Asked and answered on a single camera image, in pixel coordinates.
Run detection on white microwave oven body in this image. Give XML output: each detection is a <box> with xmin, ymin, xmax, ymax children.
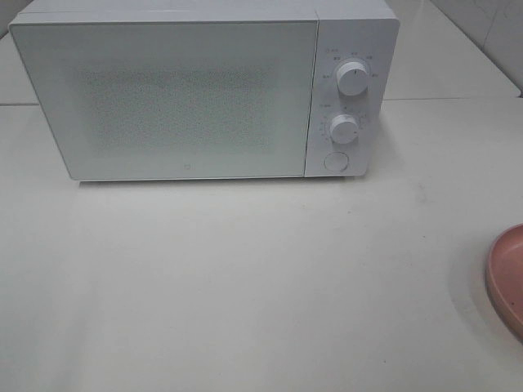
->
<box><xmin>9</xmin><ymin>1</ymin><xmax>400</xmax><ymax>178</ymax></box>

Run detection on white microwave door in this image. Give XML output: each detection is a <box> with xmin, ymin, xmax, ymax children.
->
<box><xmin>11</xmin><ymin>21</ymin><xmax>317</xmax><ymax>180</ymax></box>

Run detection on pink round plate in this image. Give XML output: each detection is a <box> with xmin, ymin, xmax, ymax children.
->
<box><xmin>485</xmin><ymin>224</ymin><xmax>522</xmax><ymax>341</ymax></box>

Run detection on white lower microwave knob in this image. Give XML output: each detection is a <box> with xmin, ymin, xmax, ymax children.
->
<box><xmin>329</xmin><ymin>114</ymin><xmax>360</xmax><ymax>145</ymax></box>

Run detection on round white door button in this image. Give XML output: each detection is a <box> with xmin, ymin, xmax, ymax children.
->
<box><xmin>324</xmin><ymin>152</ymin><xmax>349</xmax><ymax>172</ymax></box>

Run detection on white microwave knob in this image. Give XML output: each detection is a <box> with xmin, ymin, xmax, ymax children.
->
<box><xmin>329</xmin><ymin>114</ymin><xmax>360</xmax><ymax>145</ymax></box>
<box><xmin>336</xmin><ymin>58</ymin><xmax>370</xmax><ymax>96</ymax></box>

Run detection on white upper microwave knob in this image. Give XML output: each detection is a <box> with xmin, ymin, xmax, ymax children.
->
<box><xmin>336</xmin><ymin>58</ymin><xmax>370</xmax><ymax>96</ymax></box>

